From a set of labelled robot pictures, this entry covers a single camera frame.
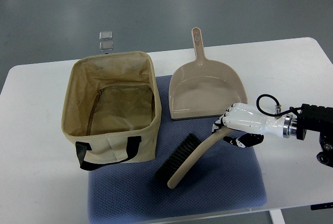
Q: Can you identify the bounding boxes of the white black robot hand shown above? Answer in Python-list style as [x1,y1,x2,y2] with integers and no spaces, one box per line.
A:
[212,103,289,148]

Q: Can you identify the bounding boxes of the beige brush black bristles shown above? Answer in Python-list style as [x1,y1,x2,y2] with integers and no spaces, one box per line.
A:
[156,127,232,189]

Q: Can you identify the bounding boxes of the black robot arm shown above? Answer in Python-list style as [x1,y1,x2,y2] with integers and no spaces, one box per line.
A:
[256,94,332,167]

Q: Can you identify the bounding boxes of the yellow fabric bag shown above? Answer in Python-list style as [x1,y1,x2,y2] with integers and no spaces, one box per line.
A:
[61,52,162,171]

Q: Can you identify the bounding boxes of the blue textured mat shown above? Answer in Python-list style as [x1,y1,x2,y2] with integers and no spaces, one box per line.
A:
[88,76,267,223]

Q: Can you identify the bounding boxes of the beige plastic dustpan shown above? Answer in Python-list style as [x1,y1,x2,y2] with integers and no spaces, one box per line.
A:
[169,28,248,120]

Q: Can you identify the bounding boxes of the white table leg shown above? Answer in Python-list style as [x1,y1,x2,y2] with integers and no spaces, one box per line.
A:
[269,209,285,224]

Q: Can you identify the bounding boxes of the upper floor metal plate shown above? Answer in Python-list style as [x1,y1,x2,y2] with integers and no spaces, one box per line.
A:
[99,31,113,40]

